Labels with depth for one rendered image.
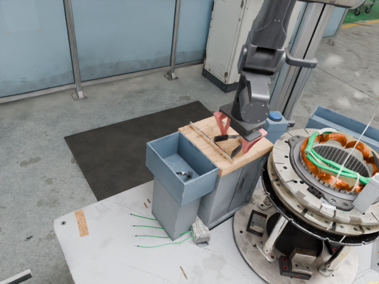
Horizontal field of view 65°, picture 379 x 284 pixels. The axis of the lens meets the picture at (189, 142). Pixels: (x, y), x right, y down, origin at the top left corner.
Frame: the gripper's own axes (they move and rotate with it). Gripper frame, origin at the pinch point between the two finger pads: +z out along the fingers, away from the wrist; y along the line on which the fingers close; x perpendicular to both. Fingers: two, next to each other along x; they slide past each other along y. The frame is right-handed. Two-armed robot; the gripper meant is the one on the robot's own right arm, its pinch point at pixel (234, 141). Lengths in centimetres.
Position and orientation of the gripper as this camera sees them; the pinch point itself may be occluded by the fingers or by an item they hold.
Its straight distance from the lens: 79.1
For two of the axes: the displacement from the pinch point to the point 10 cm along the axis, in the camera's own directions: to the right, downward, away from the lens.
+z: -1.0, 7.2, 6.9
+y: 6.0, 6.0, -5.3
